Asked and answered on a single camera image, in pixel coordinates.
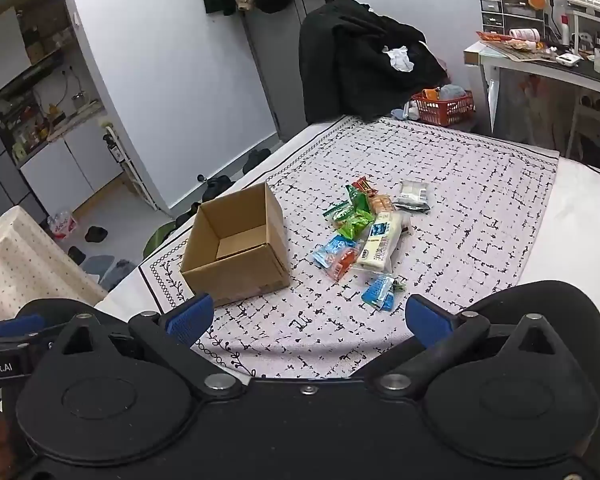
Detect yellow blueberry cake pack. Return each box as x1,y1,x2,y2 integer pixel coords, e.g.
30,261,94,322
353,210,411,274

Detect brown cardboard box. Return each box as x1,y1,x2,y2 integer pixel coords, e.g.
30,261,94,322
181,183,290,307

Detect black clothes on chair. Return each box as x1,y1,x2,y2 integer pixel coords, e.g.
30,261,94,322
299,0,448,124

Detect green white peanut packet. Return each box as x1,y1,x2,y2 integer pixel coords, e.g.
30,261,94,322
323,200,353,224

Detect white kitchen cabinet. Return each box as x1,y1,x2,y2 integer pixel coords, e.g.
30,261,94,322
20,114,122,216

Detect orange red snack pack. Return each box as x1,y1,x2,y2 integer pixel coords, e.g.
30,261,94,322
325,245,358,282

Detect light green snack packet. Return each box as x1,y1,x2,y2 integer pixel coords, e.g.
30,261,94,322
337,209,375,240

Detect clear white snack pack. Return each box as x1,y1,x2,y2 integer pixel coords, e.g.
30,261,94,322
392,181,431,214

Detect blue bath mat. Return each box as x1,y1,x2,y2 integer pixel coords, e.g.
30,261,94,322
81,255,136,292

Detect black slipper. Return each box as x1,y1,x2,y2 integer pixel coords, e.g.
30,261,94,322
242,148,272,176

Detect orange cracker pack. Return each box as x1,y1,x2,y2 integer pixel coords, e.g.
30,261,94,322
367,194,396,214

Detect grey door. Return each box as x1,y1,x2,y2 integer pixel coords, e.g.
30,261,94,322
242,0,332,142

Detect dark green candy packet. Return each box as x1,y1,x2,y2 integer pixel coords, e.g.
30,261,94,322
347,184,372,212

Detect red candy bar wrapper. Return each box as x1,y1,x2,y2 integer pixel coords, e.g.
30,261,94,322
352,177,377,196

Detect dotted cream tablecloth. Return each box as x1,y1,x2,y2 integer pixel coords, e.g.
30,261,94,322
0,206,107,320

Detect blue nut snack packet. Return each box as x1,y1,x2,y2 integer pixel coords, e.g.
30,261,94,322
362,274,405,312

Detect white desk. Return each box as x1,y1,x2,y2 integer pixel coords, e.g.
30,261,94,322
464,41,600,167

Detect grey drawer organizer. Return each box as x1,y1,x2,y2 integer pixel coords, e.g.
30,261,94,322
479,0,545,37

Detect green leaf cartoon rug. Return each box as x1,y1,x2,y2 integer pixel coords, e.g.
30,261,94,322
143,221,178,259

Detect red plastic basket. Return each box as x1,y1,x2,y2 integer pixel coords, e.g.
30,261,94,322
412,90,475,127

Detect bottled water pack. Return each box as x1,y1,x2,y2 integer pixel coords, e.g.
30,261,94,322
47,210,78,240

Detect pile of black shoes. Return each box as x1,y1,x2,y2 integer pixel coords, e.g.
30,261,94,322
175,174,234,228

